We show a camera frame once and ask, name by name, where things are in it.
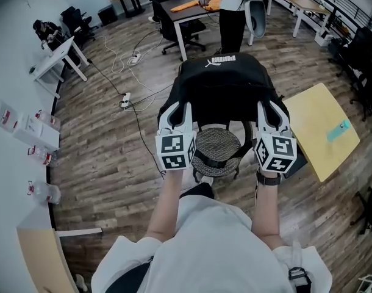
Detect black metal railing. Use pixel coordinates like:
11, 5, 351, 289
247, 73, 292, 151
277, 0, 372, 37

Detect clear bottle with red label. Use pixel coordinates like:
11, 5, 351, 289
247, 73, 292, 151
34, 109, 62, 131
27, 179, 62, 206
27, 145, 61, 168

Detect black office chairs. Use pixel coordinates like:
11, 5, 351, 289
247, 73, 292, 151
327, 25, 372, 122

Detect white desk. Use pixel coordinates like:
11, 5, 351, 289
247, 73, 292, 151
33, 35, 89, 99

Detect light wooden desk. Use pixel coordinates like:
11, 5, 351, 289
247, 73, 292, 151
16, 226, 103, 293

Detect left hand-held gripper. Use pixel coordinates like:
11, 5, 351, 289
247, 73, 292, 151
154, 101, 196, 171

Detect person's white shirt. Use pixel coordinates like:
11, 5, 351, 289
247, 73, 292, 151
90, 193, 333, 293

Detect person's right forearm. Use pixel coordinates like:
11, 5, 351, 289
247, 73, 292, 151
251, 182, 285, 250

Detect black backpack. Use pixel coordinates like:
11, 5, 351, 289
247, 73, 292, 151
157, 52, 291, 169

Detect large clear water jug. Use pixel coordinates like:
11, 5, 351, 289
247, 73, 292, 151
0, 99, 24, 133

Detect black wrist watch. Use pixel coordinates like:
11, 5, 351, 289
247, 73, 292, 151
256, 171, 282, 187

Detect black chest strap buckle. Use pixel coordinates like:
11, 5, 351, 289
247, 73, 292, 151
288, 266, 313, 293

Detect person's black trousers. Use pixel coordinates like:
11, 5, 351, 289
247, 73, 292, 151
179, 182, 215, 200

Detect white cardboard box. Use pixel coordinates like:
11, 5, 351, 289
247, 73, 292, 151
12, 114, 62, 153

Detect yellow table with black base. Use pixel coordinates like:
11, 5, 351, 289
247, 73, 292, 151
282, 83, 361, 183

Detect brown wicker chair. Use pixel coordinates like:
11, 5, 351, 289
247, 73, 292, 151
190, 121, 254, 183

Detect white storage box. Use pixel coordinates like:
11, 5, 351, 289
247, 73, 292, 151
314, 31, 334, 47

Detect dark table with white legs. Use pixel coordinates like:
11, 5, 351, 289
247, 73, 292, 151
160, 0, 224, 62

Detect person's left forearm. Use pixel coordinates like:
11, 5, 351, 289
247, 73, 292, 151
146, 169, 186, 243

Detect black box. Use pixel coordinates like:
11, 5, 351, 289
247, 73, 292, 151
97, 6, 118, 27

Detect teal bottle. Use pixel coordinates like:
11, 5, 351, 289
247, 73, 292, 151
326, 119, 351, 142

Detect orange cloth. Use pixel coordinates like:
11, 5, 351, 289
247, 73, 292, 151
170, 0, 221, 13

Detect white floor cable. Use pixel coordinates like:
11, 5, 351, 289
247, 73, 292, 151
104, 35, 159, 113

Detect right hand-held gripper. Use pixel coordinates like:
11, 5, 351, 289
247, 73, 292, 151
252, 100, 298, 174

